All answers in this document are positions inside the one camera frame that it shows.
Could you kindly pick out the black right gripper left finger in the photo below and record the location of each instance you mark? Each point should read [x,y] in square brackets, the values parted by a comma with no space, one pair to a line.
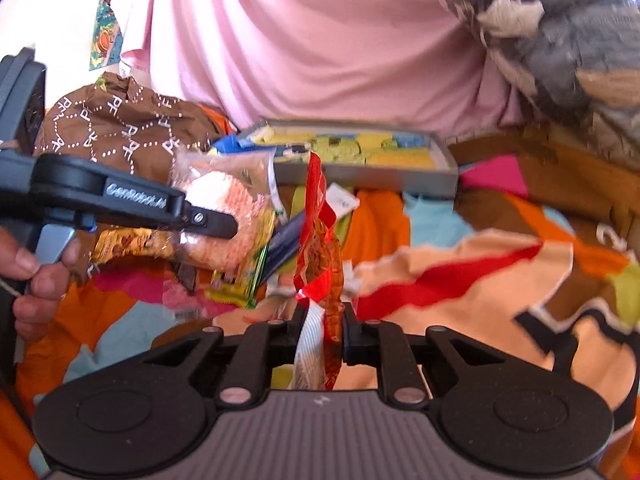
[251,357]

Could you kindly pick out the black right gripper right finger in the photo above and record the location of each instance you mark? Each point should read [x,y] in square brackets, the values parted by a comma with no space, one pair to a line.
[385,347]

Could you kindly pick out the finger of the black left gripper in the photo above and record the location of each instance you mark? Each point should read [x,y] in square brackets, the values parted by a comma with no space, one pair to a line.
[211,223]

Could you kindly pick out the clear rice cracker pack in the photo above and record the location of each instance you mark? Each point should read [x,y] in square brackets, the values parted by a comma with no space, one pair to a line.
[240,184]

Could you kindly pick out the red snack packet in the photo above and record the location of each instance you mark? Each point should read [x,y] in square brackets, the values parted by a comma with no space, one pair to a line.
[318,282]

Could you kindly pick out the left hand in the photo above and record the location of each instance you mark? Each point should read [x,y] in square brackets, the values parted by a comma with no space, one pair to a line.
[48,284]

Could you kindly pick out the dark blue snack stick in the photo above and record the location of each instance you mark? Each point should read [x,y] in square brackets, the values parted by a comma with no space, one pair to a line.
[281,248]

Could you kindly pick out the gold jerky snack packet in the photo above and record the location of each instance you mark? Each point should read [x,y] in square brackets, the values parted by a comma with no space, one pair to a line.
[129,242]

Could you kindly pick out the brown patterned fabric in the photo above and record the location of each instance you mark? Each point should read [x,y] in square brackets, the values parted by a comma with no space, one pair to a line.
[120,123]

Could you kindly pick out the pink hanging sheet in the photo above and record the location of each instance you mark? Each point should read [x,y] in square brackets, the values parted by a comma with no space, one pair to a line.
[400,62]

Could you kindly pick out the grey cartoon tray box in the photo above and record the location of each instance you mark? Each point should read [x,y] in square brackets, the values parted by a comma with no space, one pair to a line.
[353,155]

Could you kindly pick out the plastic bag of clothes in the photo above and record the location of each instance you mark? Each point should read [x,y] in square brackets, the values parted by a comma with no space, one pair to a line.
[576,61]

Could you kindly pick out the colourful wall poster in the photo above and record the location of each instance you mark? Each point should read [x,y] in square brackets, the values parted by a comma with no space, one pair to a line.
[106,42]

